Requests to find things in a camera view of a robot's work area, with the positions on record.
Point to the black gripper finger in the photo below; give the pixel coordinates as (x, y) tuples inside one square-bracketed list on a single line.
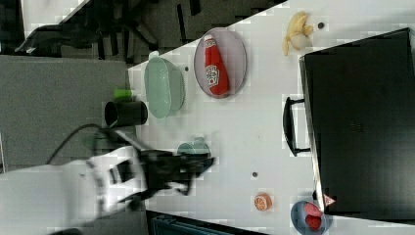
[(182, 187), (193, 166)]

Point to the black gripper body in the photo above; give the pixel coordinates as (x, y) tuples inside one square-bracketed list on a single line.
[(160, 168)]

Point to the black toaster oven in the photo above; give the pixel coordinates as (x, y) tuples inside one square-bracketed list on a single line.
[(360, 109)]

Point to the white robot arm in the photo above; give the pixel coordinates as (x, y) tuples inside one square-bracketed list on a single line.
[(56, 199)]

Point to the green mug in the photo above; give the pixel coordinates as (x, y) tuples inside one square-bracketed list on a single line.
[(196, 147)]

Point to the black cylindrical cup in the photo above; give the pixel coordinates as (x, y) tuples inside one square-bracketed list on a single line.
[(121, 114)]

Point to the orange slice toy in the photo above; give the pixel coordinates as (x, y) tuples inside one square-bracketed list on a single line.
[(263, 202)]

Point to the green colander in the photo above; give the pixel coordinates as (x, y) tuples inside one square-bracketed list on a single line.
[(164, 86)]

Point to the green object at edge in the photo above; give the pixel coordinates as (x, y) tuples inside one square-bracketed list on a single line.
[(122, 94)]

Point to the red ketchup bottle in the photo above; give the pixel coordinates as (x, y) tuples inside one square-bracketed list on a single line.
[(216, 73)]

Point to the blue bowl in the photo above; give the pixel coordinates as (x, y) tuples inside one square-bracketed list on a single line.
[(298, 220)]

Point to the grey round plate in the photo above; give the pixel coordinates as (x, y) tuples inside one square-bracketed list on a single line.
[(234, 57)]

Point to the red strawberry toy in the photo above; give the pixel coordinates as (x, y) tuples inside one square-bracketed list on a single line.
[(313, 216)]

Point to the peeled banana toy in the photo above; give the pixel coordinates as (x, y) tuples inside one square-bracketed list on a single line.
[(298, 32)]

